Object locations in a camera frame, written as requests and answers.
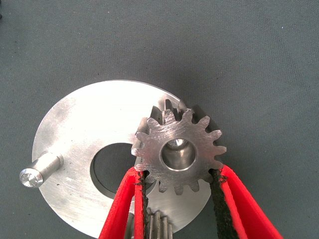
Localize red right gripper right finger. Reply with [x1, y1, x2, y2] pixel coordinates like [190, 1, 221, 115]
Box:
[208, 164, 284, 239]

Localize small steel planetary gear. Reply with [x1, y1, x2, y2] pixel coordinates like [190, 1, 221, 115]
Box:
[124, 208, 173, 239]
[131, 98, 227, 196]

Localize round metal carrier plate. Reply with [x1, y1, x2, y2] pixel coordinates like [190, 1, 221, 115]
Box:
[19, 79, 210, 239]

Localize dark grey table cloth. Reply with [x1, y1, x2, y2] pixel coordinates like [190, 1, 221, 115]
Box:
[0, 0, 319, 239]

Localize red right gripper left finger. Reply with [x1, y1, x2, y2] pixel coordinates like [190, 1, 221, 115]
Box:
[99, 166, 150, 239]

